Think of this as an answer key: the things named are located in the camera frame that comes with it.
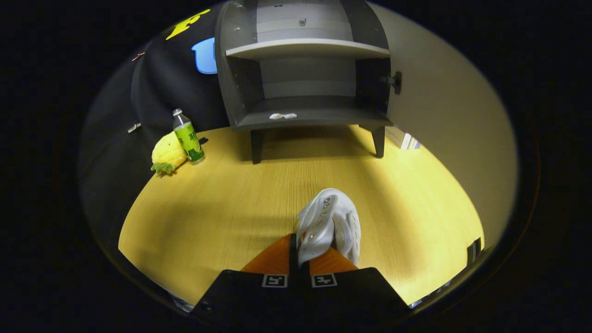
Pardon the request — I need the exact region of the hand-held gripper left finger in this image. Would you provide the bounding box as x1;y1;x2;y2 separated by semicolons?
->
192;234;300;324

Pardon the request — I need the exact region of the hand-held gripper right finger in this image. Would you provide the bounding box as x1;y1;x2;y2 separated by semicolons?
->
300;247;412;324

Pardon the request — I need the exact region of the white shoe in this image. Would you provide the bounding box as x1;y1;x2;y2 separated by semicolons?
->
296;188;362;268

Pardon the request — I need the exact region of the grey shoe cabinet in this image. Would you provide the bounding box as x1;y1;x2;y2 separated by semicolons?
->
215;0;394;165

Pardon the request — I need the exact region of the green label plastic bottle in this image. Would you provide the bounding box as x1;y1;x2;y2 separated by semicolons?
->
172;108;205;164

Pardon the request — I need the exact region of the yellow pineapple plush toy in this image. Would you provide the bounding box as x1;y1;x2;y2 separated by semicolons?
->
150;130;188;176

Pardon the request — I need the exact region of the black backdrop cloth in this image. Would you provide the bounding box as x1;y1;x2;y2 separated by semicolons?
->
79;4;232;246

